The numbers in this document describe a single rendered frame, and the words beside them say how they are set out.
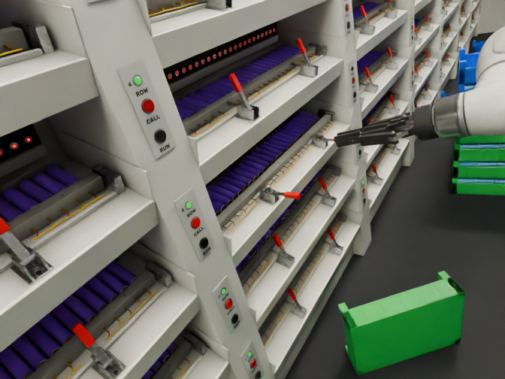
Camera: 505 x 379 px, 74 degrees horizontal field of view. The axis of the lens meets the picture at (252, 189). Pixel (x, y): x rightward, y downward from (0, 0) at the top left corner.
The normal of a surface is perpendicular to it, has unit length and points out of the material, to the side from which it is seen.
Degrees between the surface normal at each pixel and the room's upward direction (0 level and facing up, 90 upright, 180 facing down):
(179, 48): 107
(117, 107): 90
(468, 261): 0
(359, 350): 90
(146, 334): 17
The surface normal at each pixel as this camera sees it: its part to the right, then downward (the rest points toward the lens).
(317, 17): -0.55, 0.53
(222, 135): 0.00, -0.77
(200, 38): 0.83, 0.36
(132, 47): 0.80, 0.12
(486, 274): -0.24, -0.84
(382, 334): 0.17, 0.46
